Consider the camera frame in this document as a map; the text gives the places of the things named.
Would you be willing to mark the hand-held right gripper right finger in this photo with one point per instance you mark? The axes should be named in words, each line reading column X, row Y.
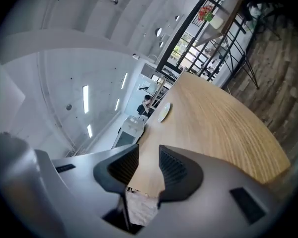
column 213, row 182

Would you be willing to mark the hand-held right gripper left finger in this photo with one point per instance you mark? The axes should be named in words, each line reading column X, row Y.
column 89, row 172

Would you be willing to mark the white microwave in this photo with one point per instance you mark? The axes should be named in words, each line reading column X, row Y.
column 129, row 133

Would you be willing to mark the white plate of food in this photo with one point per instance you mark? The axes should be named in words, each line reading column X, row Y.
column 164, row 112

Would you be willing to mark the long ceiling strip light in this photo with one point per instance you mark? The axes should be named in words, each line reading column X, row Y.
column 89, row 131
column 117, row 104
column 125, row 80
column 85, row 99

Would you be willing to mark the round ceiling smoke detector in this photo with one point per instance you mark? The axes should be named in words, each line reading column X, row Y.
column 68, row 106

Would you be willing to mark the black metal stool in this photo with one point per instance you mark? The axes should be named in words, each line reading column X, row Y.
column 248, row 63

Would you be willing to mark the red flowers in white pot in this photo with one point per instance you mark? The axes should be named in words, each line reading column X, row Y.
column 208, row 15

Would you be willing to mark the black metal window frame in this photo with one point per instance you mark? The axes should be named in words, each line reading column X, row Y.
column 188, row 46

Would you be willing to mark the wooden bar table black frame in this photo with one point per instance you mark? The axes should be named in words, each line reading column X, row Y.
column 221, row 26

